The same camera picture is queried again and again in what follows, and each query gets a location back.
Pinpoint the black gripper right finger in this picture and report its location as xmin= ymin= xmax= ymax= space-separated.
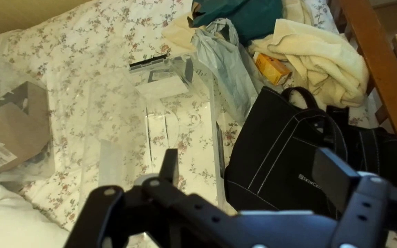
xmin=311 ymin=146 xmax=392 ymax=248

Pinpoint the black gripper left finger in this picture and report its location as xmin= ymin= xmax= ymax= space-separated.
xmin=135 ymin=148 xmax=224 ymax=232

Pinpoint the black tote bag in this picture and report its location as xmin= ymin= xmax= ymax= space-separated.
xmin=224 ymin=86 xmax=397 ymax=218

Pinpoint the clear plastic storage container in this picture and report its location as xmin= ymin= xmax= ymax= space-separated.
xmin=82 ymin=53 xmax=231 ymax=210

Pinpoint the grey plastic shopping bag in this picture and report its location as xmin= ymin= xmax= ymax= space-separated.
xmin=191 ymin=17 xmax=261 ymax=124

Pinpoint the cream cloth bag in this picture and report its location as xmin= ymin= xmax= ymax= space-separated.
xmin=163 ymin=15 xmax=371 ymax=110

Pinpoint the clear container holding cardboard box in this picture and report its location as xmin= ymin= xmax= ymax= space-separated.
xmin=0 ymin=44 xmax=58 ymax=186

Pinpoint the brown wooden bed footboard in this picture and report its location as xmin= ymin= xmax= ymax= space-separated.
xmin=328 ymin=0 xmax=397 ymax=182

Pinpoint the floral white bedspread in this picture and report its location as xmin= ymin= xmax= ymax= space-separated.
xmin=0 ymin=0 xmax=396 ymax=248

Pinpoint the yellow small box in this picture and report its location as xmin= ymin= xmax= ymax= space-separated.
xmin=253 ymin=50 xmax=293 ymax=87

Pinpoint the brown cardboard box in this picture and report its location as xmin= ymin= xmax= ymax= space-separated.
xmin=0 ymin=80 xmax=54 ymax=163

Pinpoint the white pillow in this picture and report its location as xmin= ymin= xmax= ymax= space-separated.
xmin=0 ymin=182 xmax=72 ymax=248

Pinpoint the teal cloth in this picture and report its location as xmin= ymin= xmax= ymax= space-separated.
xmin=191 ymin=0 xmax=286 ymax=46

